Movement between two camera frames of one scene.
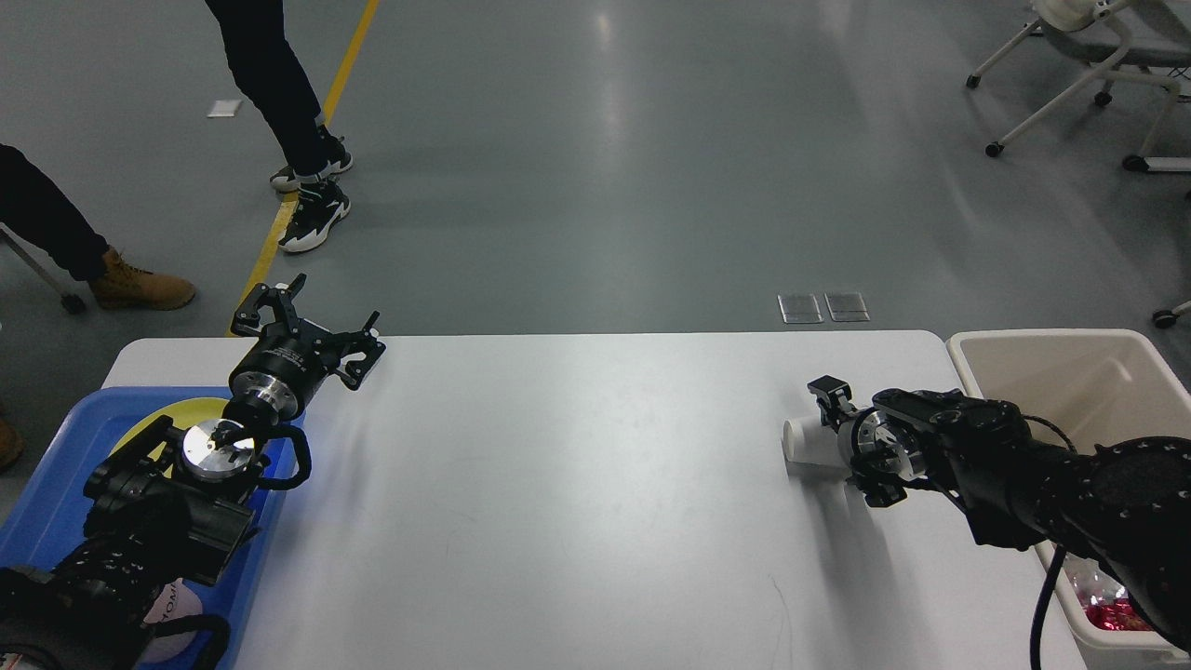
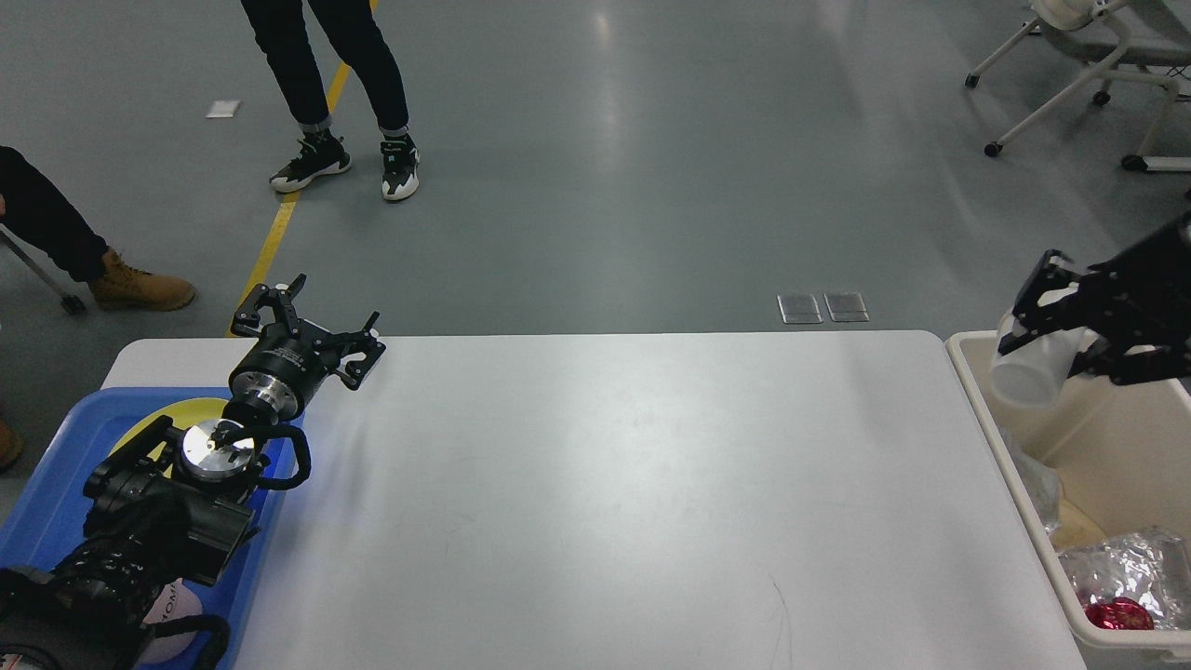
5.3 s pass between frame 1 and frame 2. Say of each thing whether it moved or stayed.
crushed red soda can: stayed
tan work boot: stayed
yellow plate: stayed
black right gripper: moved
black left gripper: stayed
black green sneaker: moved
